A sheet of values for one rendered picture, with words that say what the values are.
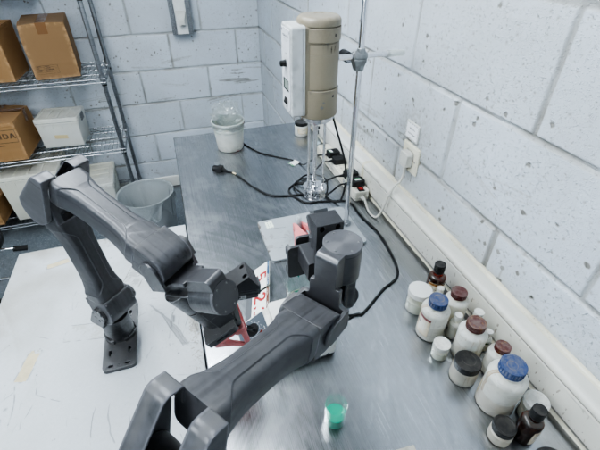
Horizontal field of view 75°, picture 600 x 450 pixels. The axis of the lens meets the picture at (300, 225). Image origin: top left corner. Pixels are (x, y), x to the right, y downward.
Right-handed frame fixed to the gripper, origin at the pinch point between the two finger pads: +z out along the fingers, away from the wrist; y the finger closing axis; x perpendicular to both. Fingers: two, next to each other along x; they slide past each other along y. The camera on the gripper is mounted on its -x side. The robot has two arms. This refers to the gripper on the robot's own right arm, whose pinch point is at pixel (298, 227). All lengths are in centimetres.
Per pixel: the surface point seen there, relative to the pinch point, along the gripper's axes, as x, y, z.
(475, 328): 21.0, -32.1, -18.5
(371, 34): -18, -48, 66
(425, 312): 23.3, -26.5, -9.8
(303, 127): 26, -39, 104
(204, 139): 31, 4, 116
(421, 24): -26, -47, 39
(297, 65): -20.5, -10.9, 31.3
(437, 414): 31.9, -19.4, -27.2
